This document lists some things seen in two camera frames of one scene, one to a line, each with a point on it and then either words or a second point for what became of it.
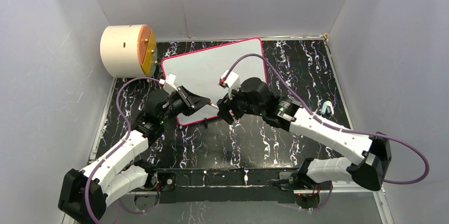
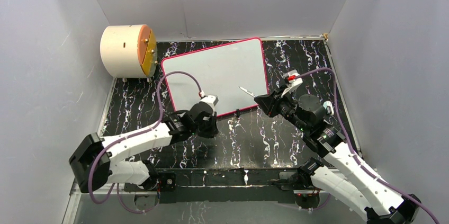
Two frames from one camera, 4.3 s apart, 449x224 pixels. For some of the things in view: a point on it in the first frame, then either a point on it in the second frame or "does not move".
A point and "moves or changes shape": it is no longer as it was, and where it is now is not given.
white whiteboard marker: [213, 105] moves or changes shape
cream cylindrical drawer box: [128, 51] does not move
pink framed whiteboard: [199, 71] does not move
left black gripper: [194, 101] -> [213, 130]
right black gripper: [225, 105] -> [269, 103]
